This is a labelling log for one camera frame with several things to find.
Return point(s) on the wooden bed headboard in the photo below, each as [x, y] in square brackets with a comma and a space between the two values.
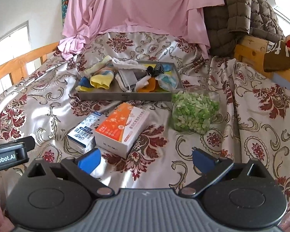
[14, 67]

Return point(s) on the window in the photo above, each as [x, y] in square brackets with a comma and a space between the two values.
[12, 50]

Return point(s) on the colourful wall poster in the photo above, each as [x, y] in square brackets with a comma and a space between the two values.
[65, 7]

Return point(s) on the grey fabric case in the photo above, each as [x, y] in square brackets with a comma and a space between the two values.
[128, 76]

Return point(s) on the pink bed sheet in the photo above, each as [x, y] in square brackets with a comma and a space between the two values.
[140, 7]

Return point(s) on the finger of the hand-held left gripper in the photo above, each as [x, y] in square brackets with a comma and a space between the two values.
[26, 143]

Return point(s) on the blue and white box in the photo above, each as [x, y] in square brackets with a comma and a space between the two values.
[84, 130]

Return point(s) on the orange and white box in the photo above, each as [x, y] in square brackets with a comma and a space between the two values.
[120, 130]

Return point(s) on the blue cloth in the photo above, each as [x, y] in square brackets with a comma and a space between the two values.
[84, 82]

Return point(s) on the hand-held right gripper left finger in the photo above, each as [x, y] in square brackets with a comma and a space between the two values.
[89, 161]

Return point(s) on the pale yellow sock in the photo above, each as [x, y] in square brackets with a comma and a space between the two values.
[99, 64]

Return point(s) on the blue and white packet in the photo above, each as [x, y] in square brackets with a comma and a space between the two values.
[168, 81]

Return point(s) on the wooden bed frame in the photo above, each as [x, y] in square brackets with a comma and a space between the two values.
[249, 50]

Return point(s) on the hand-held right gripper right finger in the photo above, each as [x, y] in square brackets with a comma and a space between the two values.
[204, 161]

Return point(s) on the grey tray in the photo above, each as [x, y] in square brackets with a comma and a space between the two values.
[111, 95]

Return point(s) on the plain white cloth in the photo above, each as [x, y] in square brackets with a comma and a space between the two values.
[128, 62]

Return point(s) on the black white striped sock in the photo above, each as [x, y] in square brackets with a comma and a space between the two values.
[159, 68]

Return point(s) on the orange ribbed band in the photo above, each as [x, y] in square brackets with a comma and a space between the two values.
[147, 86]

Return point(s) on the clear jar of green pieces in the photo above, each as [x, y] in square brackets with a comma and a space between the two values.
[195, 111]

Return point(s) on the brown cloth with white print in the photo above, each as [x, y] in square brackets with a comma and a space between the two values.
[278, 58]

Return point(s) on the brown quilted jacket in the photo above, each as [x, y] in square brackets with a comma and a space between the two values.
[244, 17]

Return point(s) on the yellow cloth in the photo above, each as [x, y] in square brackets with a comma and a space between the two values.
[100, 81]

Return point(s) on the pastel patterned cloth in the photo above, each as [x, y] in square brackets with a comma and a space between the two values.
[106, 71]

